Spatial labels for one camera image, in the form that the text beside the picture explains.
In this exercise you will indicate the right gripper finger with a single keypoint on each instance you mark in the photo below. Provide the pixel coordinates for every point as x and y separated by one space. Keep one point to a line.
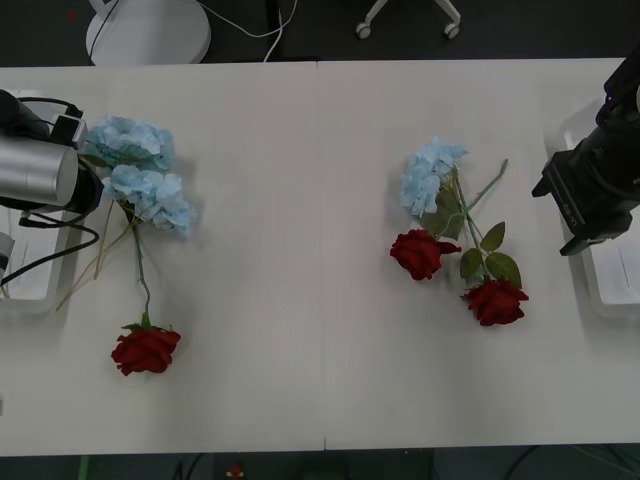
577 246
542 185

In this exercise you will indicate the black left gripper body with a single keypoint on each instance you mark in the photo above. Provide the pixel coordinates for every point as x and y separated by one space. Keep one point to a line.
37 129

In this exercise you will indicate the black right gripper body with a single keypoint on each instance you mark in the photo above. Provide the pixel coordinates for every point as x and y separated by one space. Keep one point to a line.
595 200

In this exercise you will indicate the green bar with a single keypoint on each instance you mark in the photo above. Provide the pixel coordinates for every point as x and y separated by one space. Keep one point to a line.
83 462

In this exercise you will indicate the red rose with bare stem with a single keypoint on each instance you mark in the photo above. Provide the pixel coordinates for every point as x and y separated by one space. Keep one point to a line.
417 252
145 350

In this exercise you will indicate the small red yellow object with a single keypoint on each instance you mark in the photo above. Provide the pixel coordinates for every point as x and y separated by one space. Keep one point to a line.
235 471

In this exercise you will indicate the pale blue flower with leaf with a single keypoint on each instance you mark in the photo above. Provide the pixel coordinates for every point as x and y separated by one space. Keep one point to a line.
425 175

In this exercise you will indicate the red rose with large leaves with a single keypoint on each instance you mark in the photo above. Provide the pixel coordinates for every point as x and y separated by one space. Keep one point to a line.
495 302

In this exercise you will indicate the shallow white box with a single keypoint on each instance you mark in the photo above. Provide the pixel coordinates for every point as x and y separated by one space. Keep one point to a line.
615 295
35 280

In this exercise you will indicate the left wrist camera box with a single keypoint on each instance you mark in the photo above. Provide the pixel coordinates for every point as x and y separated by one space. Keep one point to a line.
67 131

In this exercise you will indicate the white round stand base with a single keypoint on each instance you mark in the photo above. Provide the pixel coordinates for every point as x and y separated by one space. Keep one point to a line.
150 35

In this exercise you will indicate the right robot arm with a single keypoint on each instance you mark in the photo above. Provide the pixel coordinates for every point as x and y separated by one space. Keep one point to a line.
622 95

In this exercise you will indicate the white chair base with castors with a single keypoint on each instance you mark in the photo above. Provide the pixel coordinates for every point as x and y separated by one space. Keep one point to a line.
451 31

